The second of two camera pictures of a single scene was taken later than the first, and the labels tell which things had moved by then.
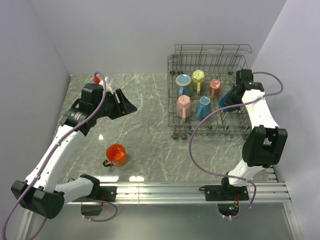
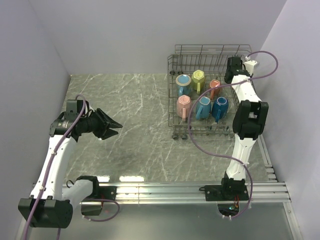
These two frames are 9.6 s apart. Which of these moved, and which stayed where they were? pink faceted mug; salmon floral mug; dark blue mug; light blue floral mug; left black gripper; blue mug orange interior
Moved: dark blue mug; left black gripper
Stayed: light blue floral mug; pink faceted mug; blue mug orange interior; salmon floral mug
